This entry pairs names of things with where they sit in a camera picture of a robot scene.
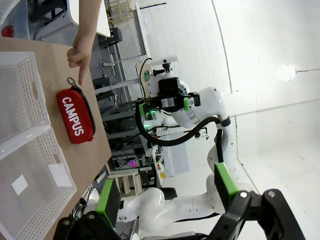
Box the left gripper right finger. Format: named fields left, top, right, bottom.
left=208, top=162, right=307, bottom=240

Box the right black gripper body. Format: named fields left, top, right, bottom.
left=159, top=93, right=186, bottom=113

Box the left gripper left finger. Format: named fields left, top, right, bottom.
left=52, top=178, right=126, bottom=240

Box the red CAMPUS pencil case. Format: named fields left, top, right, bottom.
left=55, top=76, right=97, bottom=145

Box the person right forearm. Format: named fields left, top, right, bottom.
left=74, top=0, right=103, bottom=40

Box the person right hand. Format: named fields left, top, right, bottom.
left=66, top=34, right=97, bottom=85

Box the small black sensor box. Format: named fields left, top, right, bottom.
left=191, top=91, right=202, bottom=107

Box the white machine with green light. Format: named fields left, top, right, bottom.
left=142, top=116, right=181, bottom=132

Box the wooden board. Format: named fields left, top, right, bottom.
left=135, top=60, right=154, bottom=100

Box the wooden stool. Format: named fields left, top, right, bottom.
left=107, top=173, right=142, bottom=198

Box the white cabinet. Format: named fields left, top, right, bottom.
left=163, top=143, right=191, bottom=177

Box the white blank sticker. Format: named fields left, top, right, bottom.
left=48, top=162, right=70, bottom=188

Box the black machine block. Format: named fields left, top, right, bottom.
left=98, top=27, right=123, bottom=50

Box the white perforated plastic basket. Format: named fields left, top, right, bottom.
left=0, top=126, right=78, bottom=240
left=0, top=51, right=52, bottom=151

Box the long white shelf board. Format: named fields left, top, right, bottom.
left=134, top=0, right=154, bottom=58

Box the white square paper label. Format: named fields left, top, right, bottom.
left=11, top=174, right=29, bottom=196

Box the white desk with rounded corner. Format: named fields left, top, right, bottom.
left=66, top=0, right=112, bottom=38

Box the round white ceiling lamp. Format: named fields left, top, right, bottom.
left=277, top=63, right=295, bottom=82

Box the clear plastic storage box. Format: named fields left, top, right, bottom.
left=0, top=0, right=35, bottom=41

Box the small red object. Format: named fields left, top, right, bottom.
left=1, top=24, right=15, bottom=38

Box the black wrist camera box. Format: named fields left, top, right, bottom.
left=157, top=77, right=181, bottom=95

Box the aluminium frame rack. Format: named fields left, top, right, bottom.
left=101, top=98, right=151, bottom=176

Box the black camera mount knob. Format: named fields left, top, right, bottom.
left=152, top=62, right=174, bottom=79

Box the black corrugated cable conduit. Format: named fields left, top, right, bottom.
left=134, top=99, right=232, bottom=165

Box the white flat mount plate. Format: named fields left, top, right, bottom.
left=151, top=55, right=180, bottom=66

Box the wooden slat frame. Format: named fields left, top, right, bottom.
left=106, top=0, right=135, bottom=25

